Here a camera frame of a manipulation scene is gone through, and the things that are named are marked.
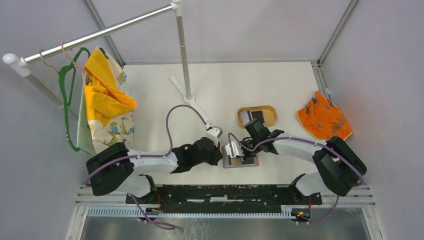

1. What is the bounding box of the gold striped credit card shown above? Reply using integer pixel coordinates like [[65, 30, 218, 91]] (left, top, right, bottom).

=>
[[229, 157, 243, 166]]

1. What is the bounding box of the black card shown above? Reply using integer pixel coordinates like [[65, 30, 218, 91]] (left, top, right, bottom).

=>
[[250, 110, 265, 123]]

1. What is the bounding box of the tan oval tray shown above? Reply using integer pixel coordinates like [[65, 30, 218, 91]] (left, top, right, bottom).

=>
[[236, 105, 278, 128]]

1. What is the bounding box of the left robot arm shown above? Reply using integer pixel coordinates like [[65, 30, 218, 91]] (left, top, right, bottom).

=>
[[86, 137, 223, 204]]

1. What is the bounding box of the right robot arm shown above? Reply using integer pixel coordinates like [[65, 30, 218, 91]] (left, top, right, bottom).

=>
[[225, 119, 367, 204]]

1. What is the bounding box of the orange cloth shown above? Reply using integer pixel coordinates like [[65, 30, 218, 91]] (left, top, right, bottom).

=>
[[296, 91, 353, 141]]

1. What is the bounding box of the yellow dinosaur print garment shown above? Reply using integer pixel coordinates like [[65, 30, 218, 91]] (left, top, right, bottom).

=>
[[77, 46, 137, 156]]

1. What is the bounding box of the green hanger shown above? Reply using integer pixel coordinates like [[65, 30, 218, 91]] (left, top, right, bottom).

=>
[[58, 47, 91, 152]]

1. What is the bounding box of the pink hanger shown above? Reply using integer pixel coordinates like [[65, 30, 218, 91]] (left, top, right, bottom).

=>
[[60, 41, 86, 86]]

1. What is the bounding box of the metal clothes rack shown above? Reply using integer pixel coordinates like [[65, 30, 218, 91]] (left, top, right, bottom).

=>
[[2, 0, 213, 126]]

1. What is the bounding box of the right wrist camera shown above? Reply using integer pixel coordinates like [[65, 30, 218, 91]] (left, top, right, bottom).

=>
[[224, 141, 244, 159]]

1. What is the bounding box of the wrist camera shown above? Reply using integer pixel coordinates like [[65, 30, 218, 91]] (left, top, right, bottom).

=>
[[205, 126, 223, 142], [224, 141, 244, 159]]

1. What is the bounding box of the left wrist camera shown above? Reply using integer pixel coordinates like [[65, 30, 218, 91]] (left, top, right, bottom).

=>
[[205, 126, 223, 142]]

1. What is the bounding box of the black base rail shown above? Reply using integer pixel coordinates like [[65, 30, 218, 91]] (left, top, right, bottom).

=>
[[125, 184, 323, 214]]

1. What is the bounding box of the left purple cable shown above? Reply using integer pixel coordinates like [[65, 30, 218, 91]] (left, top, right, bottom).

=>
[[84, 104, 213, 231]]

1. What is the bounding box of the white cable duct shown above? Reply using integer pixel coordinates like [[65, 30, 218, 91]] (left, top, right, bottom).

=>
[[87, 206, 295, 220]]

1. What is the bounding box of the brown wire hanger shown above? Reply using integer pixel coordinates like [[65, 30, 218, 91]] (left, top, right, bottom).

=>
[[38, 49, 60, 74]]

